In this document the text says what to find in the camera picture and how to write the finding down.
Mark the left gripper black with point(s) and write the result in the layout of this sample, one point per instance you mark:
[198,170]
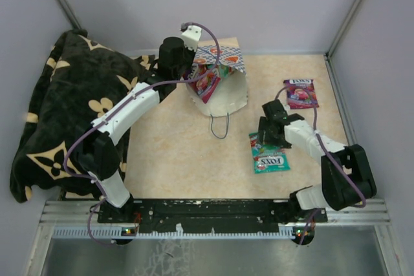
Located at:
[191,53]

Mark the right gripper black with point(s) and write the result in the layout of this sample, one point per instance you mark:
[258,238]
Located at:
[264,125]

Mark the teal Fox's candy packet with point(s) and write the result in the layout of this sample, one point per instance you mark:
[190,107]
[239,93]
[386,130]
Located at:
[267,158]

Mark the purple Fox's candy packet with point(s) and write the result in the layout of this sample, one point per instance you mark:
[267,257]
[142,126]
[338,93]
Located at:
[301,93]

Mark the blue checkered paper bag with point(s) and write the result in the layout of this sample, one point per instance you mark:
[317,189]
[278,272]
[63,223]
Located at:
[231,94]

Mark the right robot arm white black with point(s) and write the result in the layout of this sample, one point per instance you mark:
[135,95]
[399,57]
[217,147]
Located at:
[346,176]

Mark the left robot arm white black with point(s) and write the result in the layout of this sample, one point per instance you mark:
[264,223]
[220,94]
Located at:
[97,152]

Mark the pink Fox's candy packet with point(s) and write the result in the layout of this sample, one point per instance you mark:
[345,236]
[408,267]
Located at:
[204,87]

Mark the black floral plush blanket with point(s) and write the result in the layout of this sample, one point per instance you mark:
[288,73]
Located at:
[81,81]

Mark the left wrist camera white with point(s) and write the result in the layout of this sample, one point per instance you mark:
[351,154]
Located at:
[191,35]

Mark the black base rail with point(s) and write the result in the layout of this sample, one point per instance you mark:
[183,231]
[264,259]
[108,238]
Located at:
[205,215]

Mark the right aluminium frame post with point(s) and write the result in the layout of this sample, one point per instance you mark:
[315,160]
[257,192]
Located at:
[344,27]

